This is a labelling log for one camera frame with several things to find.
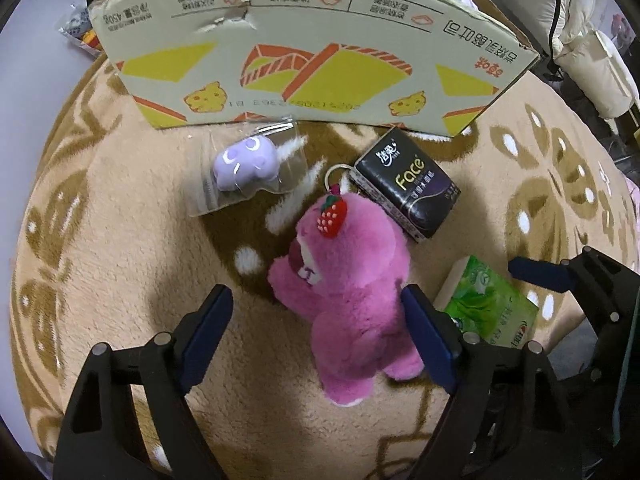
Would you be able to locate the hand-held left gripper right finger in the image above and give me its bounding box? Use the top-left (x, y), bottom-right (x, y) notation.
top-left (400, 284), bottom-right (583, 480)

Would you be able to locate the black tissue packet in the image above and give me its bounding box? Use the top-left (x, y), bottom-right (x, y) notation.
top-left (348, 127), bottom-right (461, 246)

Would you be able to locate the printed cardboard box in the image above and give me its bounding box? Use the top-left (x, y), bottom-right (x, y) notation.
top-left (87, 0), bottom-right (543, 138)

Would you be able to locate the lavender toy in plastic bag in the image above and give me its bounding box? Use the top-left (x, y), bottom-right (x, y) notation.
top-left (189, 119), bottom-right (308, 218)

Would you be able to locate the clear plastic bag with goods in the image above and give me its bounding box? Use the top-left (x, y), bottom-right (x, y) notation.
top-left (59, 2), bottom-right (106, 58)

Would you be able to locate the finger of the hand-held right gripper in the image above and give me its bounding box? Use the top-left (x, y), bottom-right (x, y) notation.
top-left (508, 246), bottom-right (640, 391)

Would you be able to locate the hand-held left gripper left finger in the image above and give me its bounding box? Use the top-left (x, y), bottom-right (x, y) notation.
top-left (52, 284), bottom-right (235, 480)

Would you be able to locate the pink bear plush toy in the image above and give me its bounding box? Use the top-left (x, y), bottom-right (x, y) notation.
top-left (267, 162), bottom-right (426, 407)

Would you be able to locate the green tissue packet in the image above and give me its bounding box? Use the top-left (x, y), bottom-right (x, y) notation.
top-left (432, 255), bottom-right (540, 348)

